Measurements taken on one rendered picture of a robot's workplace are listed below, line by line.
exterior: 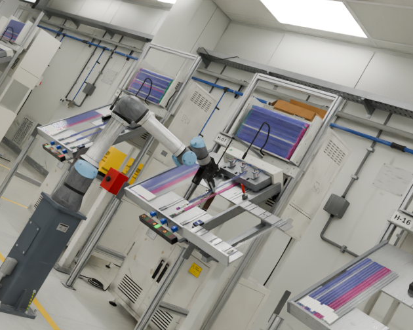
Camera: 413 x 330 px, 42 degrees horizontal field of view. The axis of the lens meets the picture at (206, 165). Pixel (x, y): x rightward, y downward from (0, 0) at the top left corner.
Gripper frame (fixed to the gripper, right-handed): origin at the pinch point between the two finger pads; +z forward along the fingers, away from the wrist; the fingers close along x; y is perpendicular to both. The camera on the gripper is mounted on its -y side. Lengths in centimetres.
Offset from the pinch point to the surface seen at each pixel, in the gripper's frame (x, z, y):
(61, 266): 94, 50, -84
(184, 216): 6.0, 7.5, -20.0
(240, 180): 7.3, 15.0, 24.3
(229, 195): 4.1, 15.7, 11.5
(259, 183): -5.9, 14.7, 28.2
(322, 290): -90, 10, -12
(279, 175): -7.9, 18.0, 42.4
